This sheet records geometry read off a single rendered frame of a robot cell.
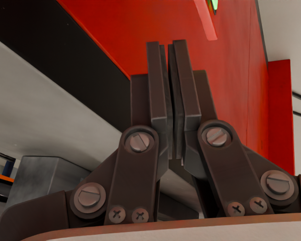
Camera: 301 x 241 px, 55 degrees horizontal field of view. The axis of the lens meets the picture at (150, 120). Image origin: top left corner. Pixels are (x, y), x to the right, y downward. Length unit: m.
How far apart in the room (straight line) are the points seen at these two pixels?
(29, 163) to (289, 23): 1.25
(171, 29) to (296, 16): 1.11
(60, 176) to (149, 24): 0.19
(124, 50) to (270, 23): 1.22
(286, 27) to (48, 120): 1.30
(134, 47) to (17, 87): 0.10
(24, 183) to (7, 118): 0.13
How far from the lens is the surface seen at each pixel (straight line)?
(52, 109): 0.21
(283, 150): 1.41
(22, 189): 0.36
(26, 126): 0.26
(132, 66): 0.24
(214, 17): 0.16
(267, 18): 1.40
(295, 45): 1.56
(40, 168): 0.36
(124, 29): 0.24
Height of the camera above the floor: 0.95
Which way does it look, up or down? 23 degrees down
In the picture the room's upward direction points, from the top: 170 degrees counter-clockwise
